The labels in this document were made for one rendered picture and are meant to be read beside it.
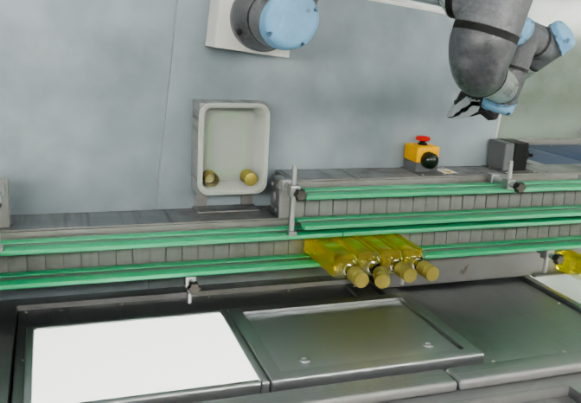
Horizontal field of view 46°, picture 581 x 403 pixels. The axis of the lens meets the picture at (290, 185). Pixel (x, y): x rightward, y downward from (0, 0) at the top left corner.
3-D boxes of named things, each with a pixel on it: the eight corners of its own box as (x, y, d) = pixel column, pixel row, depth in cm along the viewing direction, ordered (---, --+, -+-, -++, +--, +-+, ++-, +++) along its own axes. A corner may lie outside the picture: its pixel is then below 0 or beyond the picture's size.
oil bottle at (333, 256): (303, 252, 171) (336, 283, 151) (304, 230, 170) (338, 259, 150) (324, 250, 173) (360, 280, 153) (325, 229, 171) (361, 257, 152)
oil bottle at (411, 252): (366, 246, 177) (405, 276, 157) (367, 226, 175) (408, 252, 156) (385, 246, 179) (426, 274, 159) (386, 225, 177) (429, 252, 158)
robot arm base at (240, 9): (239, -25, 152) (252, -27, 143) (300, -4, 158) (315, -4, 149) (221, 41, 155) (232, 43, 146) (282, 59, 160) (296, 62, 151)
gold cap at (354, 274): (346, 281, 149) (354, 289, 145) (347, 266, 148) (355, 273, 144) (360, 280, 150) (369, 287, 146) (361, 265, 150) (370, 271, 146)
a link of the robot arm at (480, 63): (490, 103, 113) (522, 120, 158) (513, 39, 112) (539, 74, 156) (425, 85, 118) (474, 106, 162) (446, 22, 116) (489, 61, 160)
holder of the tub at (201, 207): (190, 207, 172) (196, 215, 165) (193, 99, 166) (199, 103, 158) (255, 205, 178) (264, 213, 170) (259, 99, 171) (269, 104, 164)
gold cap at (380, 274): (372, 279, 151) (373, 288, 146) (373, 265, 149) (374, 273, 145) (387, 281, 150) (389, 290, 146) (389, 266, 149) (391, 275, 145)
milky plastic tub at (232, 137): (190, 187, 170) (197, 195, 162) (192, 98, 165) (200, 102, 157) (257, 185, 176) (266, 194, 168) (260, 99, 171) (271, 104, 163)
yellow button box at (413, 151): (401, 166, 190) (415, 172, 183) (404, 140, 188) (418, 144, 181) (424, 166, 192) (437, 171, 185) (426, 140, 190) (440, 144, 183)
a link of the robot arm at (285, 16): (240, 38, 146) (258, 42, 134) (258, -23, 144) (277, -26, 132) (290, 54, 151) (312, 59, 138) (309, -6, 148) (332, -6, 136)
